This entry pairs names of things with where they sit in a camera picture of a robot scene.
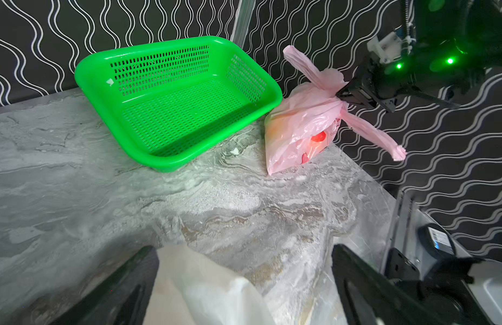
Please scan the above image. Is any pink plastic bag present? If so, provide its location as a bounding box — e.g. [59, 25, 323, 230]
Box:
[265, 45, 406, 175]

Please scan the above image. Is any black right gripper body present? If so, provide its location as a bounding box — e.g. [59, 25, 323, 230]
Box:
[352, 56, 418, 112]

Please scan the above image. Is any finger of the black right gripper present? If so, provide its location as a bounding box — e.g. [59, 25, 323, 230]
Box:
[336, 83, 377, 108]

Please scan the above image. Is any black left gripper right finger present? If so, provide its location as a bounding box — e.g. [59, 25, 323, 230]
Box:
[332, 244, 444, 324]

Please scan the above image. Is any white plastic bag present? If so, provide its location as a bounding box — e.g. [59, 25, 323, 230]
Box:
[143, 245, 275, 324]

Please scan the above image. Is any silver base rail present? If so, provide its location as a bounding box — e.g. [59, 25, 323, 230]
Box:
[381, 192, 502, 324]

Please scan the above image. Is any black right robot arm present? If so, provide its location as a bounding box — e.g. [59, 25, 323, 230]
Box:
[336, 1, 502, 112]

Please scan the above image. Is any green plastic basket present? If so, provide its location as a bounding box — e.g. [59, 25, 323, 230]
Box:
[75, 36, 282, 172]

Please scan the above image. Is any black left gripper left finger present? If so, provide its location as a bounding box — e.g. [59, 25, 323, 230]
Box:
[52, 246, 160, 324]

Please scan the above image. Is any black round device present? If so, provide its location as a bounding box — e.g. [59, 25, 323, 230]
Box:
[417, 223, 456, 260]

